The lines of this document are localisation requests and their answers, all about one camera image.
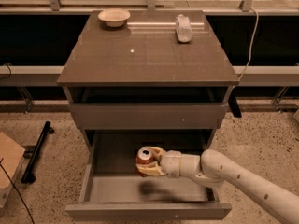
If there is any closed grey top drawer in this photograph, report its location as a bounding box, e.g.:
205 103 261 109
69 104 227 130

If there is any grey drawer cabinet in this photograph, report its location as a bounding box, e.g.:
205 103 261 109
57 10 239 149

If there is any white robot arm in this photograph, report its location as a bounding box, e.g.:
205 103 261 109
135 147 299 224

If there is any open grey middle drawer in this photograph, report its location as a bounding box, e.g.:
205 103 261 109
65 130 232 221

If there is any red coke can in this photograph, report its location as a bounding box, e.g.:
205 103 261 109
135 147 154 165

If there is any black cable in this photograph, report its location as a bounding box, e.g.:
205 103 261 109
0 158 36 224

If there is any cardboard box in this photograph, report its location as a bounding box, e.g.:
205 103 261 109
0 132 24 209

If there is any black metal bar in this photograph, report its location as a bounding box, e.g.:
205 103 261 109
21 121 54 184

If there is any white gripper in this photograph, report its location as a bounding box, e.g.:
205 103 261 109
136 147 182 178

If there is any white cable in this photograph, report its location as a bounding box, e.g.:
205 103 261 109
236 7 260 81

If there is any white bowl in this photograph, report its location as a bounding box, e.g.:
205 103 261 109
98 8 131 28

